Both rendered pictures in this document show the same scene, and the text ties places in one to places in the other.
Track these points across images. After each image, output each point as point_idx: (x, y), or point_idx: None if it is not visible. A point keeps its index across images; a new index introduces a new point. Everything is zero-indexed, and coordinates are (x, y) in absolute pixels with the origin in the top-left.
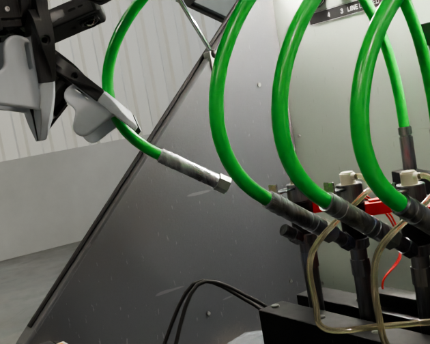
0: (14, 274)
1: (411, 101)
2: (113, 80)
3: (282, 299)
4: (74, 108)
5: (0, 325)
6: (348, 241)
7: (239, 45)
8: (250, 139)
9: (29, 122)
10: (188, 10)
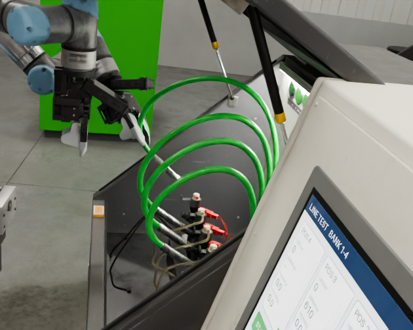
0: (212, 86)
1: None
2: None
3: (229, 224)
4: (122, 126)
5: (183, 121)
6: (190, 235)
7: (250, 95)
8: None
9: None
10: (224, 73)
